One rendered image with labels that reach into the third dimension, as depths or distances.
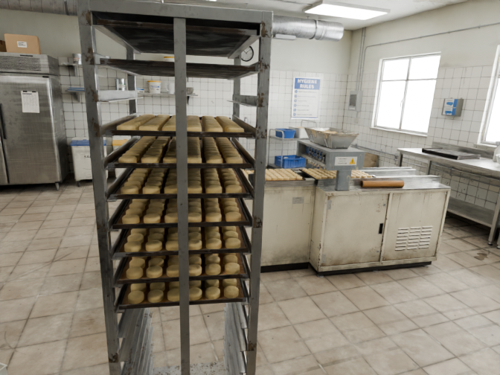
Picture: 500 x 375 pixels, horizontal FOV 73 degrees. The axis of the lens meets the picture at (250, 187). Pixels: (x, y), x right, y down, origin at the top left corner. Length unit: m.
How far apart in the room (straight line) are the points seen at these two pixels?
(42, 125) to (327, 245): 4.54
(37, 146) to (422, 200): 5.25
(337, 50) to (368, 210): 5.37
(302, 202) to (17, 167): 4.49
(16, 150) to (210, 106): 3.33
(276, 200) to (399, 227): 1.19
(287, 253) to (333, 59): 5.56
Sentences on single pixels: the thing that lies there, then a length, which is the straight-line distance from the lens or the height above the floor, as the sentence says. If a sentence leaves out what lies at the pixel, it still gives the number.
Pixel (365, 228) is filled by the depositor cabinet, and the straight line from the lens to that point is 3.27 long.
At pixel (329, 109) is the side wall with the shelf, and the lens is 8.02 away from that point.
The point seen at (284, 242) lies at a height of 0.31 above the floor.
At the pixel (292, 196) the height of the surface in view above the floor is 0.75.
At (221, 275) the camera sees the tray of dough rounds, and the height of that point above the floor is 1.05.
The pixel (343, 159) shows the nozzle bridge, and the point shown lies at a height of 1.11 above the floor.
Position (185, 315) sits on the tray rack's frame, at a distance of 1.19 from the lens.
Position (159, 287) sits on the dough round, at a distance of 1.23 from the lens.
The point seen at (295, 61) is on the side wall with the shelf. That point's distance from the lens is 7.59.
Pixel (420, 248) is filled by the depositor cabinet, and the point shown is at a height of 0.23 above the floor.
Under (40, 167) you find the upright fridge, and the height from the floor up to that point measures 0.41.
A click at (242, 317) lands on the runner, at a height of 0.86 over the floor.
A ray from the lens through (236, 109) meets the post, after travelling 1.58.
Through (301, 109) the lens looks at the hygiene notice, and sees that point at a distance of 7.66.
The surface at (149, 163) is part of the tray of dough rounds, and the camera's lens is 0.99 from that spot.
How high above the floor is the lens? 1.61
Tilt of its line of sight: 15 degrees down
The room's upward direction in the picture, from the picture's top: 2 degrees clockwise
